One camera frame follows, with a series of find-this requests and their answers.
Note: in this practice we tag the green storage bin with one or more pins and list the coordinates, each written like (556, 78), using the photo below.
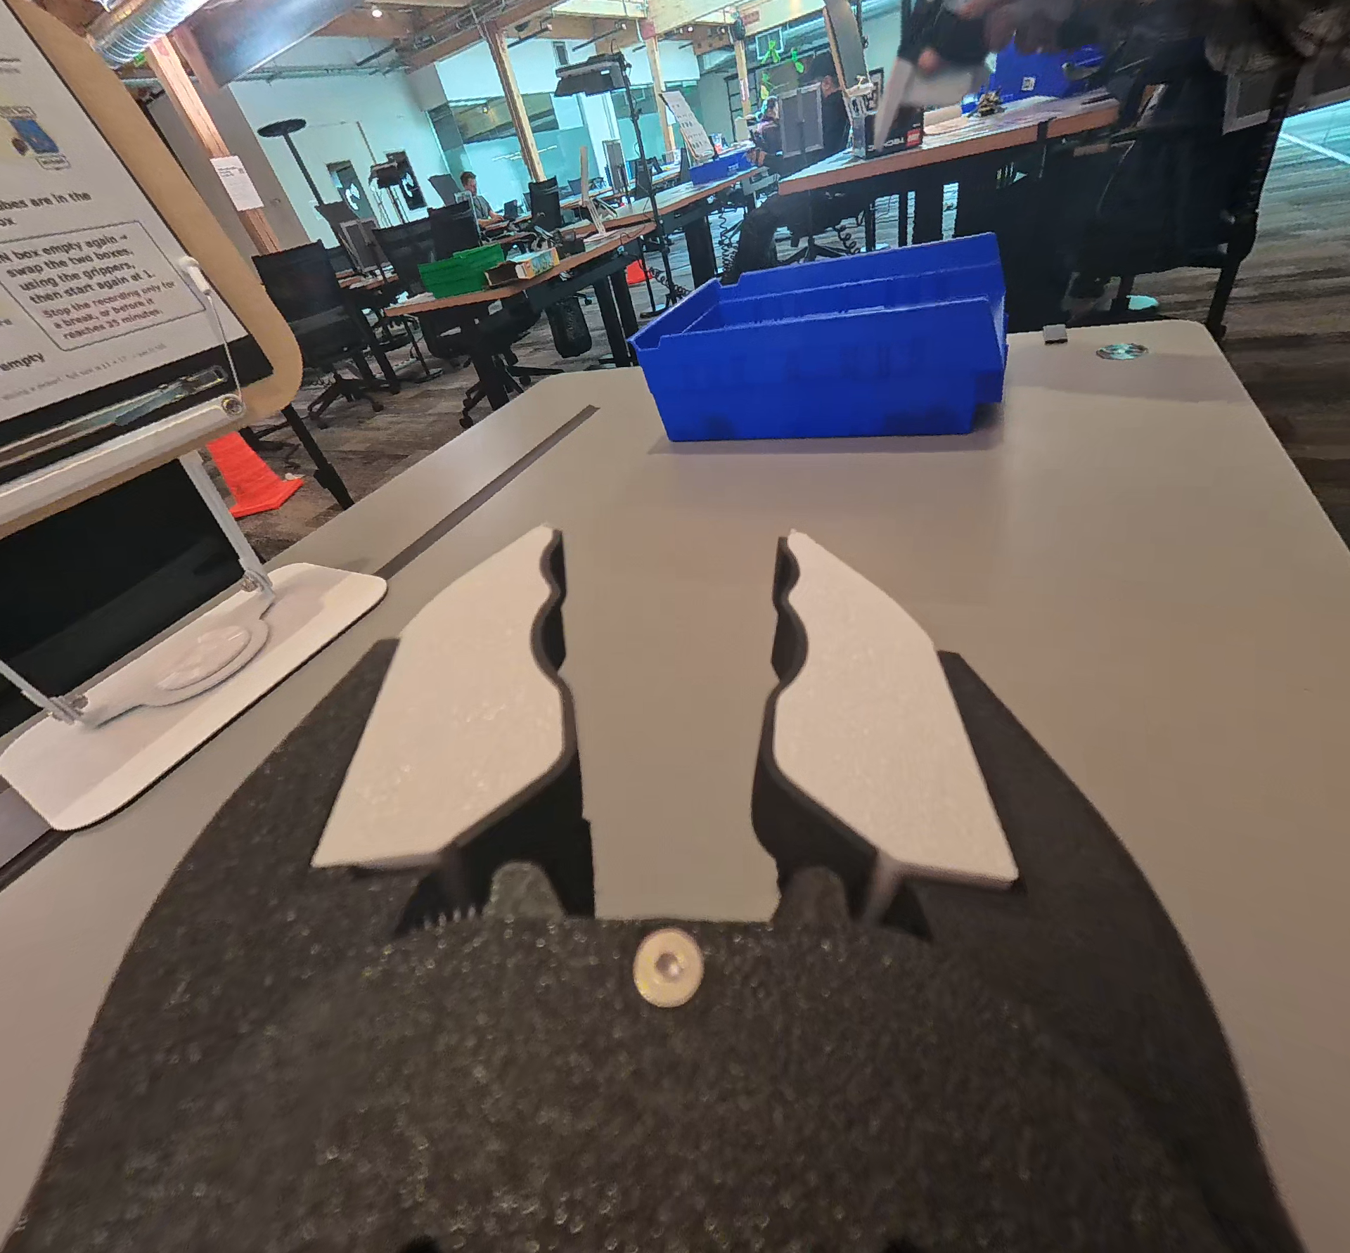
(459, 271)

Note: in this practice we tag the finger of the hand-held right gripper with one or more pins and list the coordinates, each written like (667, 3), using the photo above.
(917, 91)

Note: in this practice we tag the blue storage bin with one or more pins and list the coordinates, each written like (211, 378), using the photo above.
(728, 165)
(1028, 72)

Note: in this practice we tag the wood-framed instruction board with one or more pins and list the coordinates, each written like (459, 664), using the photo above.
(96, 251)

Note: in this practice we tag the black floor lamp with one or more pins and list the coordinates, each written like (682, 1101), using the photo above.
(283, 127)

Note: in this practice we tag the black office chair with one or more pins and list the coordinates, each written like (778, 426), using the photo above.
(316, 315)

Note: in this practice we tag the round metal table screw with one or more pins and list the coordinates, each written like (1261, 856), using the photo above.
(1121, 351)

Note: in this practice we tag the wooden office desk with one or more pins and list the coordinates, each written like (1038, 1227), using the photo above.
(1002, 130)
(591, 256)
(675, 209)

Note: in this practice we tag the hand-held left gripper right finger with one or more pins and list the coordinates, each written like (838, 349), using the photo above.
(885, 746)

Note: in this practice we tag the cardboard box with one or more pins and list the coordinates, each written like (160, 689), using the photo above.
(521, 269)

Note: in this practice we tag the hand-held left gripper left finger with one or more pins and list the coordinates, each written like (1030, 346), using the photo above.
(464, 736)

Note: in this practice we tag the orange traffic cone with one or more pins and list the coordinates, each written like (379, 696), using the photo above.
(249, 478)

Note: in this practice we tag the blue plastic bin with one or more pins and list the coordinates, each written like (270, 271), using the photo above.
(823, 388)

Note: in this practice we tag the studio light stand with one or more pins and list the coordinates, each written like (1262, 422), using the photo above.
(597, 72)

